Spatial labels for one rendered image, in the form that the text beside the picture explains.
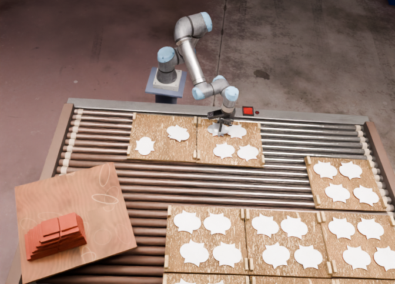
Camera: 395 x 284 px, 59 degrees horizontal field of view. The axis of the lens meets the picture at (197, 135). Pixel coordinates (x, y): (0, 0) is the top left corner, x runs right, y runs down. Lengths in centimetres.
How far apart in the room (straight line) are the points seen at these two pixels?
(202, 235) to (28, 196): 90
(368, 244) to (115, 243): 131
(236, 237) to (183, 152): 60
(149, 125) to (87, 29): 262
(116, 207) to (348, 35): 418
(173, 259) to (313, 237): 75
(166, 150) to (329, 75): 279
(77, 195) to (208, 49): 293
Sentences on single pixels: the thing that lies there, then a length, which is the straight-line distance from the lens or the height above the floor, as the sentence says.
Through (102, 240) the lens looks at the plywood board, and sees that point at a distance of 177.
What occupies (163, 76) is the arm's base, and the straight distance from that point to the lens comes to 252.
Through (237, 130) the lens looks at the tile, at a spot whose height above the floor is 95.
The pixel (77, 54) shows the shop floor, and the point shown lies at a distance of 433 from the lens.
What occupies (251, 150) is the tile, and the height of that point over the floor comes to 95.
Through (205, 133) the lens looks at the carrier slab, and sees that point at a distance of 223.
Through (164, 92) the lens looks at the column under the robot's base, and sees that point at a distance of 255.
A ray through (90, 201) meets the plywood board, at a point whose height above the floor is 104.
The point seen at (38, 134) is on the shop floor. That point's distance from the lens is 358.
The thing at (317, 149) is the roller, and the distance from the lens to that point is 238.
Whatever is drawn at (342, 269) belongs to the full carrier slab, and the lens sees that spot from 202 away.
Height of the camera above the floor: 267
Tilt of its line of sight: 51 degrees down
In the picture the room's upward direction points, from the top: 8 degrees clockwise
